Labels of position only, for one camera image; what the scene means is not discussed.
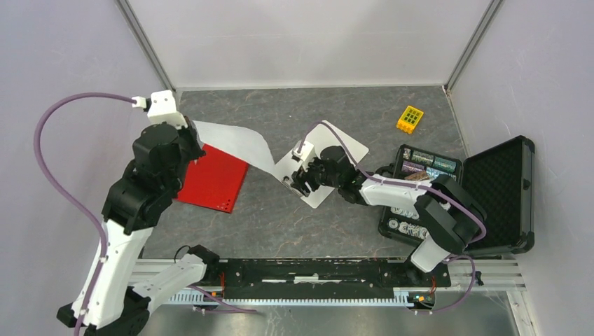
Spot red folder black inside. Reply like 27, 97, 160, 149
177, 144, 249, 214

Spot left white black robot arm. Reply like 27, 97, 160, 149
57, 122, 220, 335

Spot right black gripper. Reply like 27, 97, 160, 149
291, 154, 342, 197

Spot yellow toy brick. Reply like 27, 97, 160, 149
396, 106, 424, 134

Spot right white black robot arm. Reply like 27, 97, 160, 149
287, 143, 486, 286

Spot black poker chip case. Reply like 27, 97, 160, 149
377, 135, 535, 258

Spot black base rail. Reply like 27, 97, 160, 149
196, 258, 452, 300

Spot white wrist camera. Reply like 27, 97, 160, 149
291, 141, 316, 165
147, 90, 188, 130

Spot printed paper sheet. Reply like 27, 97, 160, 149
193, 120, 275, 175

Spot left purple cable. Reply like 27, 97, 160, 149
33, 92, 140, 336

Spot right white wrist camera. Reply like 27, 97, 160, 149
291, 141, 316, 165

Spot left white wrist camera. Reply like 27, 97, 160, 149
147, 90, 188, 130

